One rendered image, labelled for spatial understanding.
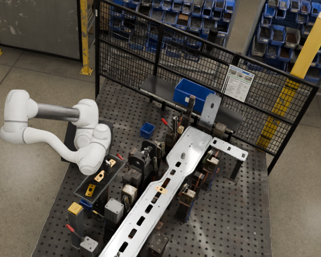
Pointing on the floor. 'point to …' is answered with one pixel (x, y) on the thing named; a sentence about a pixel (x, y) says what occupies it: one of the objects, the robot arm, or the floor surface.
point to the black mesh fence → (192, 71)
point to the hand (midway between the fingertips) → (101, 172)
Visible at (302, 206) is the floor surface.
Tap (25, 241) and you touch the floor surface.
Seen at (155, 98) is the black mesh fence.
